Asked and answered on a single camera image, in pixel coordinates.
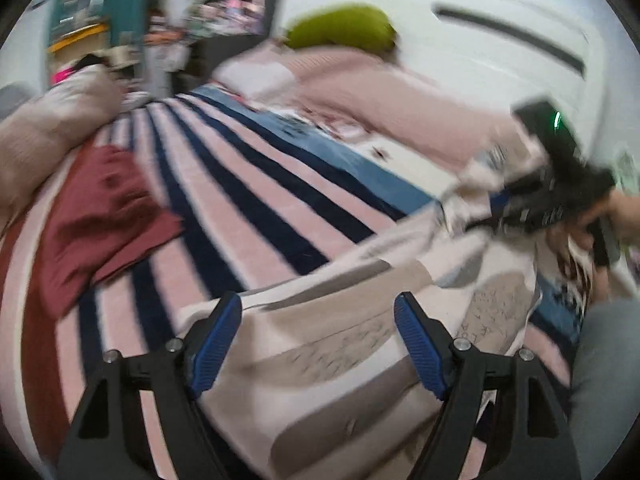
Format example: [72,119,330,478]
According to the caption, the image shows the striped pink navy blanket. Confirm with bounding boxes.
[0,85,591,480]

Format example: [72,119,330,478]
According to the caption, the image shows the pink ribbed pillow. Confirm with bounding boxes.
[300,67,533,171]

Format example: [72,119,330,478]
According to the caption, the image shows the cream grey-patterned pants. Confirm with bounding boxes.
[177,150,551,480]

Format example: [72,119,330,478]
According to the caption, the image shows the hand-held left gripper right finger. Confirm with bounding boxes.
[393,291,583,480]

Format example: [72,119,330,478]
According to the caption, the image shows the beige striped duvet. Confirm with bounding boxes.
[0,65,126,231]

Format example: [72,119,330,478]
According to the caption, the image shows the white bed headboard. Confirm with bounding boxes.
[275,0,626,171]

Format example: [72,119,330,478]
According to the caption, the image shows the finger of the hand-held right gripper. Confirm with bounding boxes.
[500,174,548,198]
[465,210,543,235]

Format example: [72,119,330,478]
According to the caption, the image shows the yellow shelf unit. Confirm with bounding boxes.
[47,20,111,53]

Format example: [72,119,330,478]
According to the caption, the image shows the pink white-edged pillow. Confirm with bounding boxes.
[214,40,381,103]

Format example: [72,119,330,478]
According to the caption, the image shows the green plush toy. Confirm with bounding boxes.
[285,4,398,53]

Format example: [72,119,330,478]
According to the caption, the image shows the person's right hand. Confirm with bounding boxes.
[545,190,640,271]

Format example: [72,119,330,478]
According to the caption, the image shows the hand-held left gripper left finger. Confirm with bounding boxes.
[57,290,243,480]

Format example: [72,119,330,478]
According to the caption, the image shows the person's grey trouser leg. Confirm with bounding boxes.
[570,296,640,480]

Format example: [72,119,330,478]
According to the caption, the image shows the maroon garment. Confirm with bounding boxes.
[37,145,183,318]

